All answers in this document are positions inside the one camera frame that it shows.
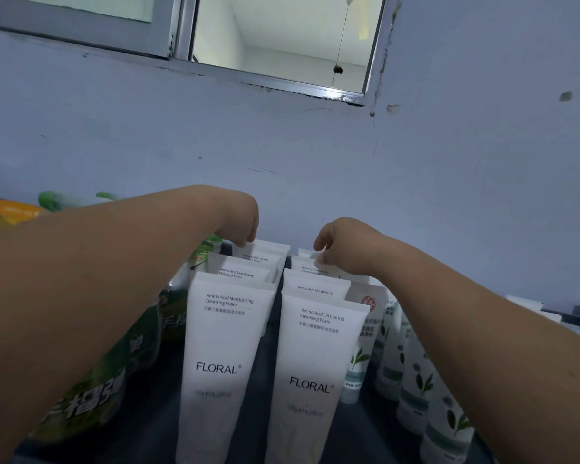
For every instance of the dark grey shelf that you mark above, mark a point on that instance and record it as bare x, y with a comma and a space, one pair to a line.
150, 430

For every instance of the rows of plain white tubes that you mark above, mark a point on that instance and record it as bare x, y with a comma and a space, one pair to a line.
222, 333

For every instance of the person's left hand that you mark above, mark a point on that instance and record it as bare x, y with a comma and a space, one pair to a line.
237, 212

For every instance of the person's right forearm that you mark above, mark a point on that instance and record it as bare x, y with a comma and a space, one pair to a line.
512, 372

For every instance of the green spray cleaner twin pack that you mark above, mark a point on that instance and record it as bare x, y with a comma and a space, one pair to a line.
174, 314
92, 391

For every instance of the person's right hand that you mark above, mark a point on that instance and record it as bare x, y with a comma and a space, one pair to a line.
357, 246

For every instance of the row of green-leaf tubes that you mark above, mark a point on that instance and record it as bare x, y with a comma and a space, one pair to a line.
415, 381

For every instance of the grey framed window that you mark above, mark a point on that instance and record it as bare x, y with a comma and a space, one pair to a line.
77, 24

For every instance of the person's left forearm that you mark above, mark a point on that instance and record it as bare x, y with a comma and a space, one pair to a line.
77, 309

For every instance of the stack of yellow boxes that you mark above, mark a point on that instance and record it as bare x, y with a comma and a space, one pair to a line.
5, 207

